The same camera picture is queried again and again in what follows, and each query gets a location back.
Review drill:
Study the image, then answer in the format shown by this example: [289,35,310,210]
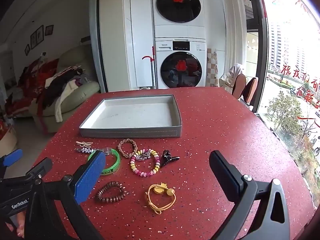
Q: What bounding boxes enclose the silver rhinestone hair clip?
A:
[132,150,152,161]

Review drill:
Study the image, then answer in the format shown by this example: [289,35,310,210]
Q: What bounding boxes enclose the red window sticker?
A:
[281,65,320,107]

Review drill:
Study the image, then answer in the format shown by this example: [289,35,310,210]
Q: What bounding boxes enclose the white garment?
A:
[54,80,78,123]

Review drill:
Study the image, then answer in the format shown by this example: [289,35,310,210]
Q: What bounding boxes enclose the yellow beaded hair tie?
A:
[145,183,177,215]

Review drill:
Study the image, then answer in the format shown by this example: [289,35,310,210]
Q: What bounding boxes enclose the pink yellow spiral hair tie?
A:
[129,149,160,178]

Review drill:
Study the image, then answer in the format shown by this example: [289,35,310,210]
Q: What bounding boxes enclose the red-handled mop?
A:
[142,46,157,89]

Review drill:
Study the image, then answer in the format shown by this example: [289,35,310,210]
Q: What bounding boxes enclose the person's left hand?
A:
[5,219,26,238]

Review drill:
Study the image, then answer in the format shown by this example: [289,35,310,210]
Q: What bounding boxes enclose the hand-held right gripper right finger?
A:
[209,150,290,240]

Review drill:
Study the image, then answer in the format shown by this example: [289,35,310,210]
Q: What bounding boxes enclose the brown padded chair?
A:
[243,77,259,105]
[232,74,247,100]

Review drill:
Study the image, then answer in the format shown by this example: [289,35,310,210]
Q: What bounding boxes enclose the green translucent bangle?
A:
[88,149,121,176]

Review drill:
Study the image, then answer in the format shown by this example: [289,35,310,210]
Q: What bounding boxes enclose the red hanging ornament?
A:
[259,0,268,18]

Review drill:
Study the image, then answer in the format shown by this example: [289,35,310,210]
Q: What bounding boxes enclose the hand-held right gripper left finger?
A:
[24,151,107,240]

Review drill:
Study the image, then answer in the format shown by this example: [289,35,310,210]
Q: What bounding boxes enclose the red blanket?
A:
[5,59,60,117]

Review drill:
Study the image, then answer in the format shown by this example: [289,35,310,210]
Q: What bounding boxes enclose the grey shallow tray box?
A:
[79,94,183,138]

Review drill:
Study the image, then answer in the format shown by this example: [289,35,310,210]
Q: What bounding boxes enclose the black claw hair clip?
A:
[160,149,180,167]

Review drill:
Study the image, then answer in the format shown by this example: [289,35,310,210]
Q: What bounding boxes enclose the pale green sofa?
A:
[29,47,100,133]

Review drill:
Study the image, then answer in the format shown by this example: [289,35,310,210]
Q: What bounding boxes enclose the dark clothes pile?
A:
[41,65,92,110]

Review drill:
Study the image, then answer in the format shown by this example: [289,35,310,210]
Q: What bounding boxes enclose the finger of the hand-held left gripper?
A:
[24,157,53,181]
[0,149,23,167]

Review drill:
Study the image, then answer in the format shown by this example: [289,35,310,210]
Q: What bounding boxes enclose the checkered beige panel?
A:
[207,49,218,87]

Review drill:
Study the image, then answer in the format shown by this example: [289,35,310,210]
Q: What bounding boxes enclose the white stacked dryer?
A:
[149,0,206,40]

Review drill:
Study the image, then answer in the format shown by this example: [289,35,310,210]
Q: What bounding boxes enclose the beige cloth bag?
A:
[219,64,244,94]

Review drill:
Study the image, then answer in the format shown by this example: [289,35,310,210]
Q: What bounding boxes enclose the white tall cabinet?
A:
[99,0,155,92]

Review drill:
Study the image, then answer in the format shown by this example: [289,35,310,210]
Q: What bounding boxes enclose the brown spiral hair tie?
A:
[94,181,128,202]

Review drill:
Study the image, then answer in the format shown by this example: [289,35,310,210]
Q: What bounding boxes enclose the brown braided hair tie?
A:
[117,139,138,159]

